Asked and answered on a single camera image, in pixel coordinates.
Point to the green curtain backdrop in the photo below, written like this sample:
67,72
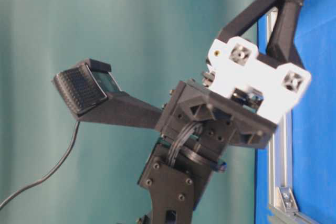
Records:
151,45

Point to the blue mesh mat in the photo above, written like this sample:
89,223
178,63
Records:
313,119

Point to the silver corner bracket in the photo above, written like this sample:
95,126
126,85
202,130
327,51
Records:
285,200

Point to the aluminium extrusion frame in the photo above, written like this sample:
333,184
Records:
275,169

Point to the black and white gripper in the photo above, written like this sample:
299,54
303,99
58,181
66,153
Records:
249,92

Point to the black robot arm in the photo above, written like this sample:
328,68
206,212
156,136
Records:
179,167

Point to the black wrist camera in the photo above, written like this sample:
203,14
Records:
92,95

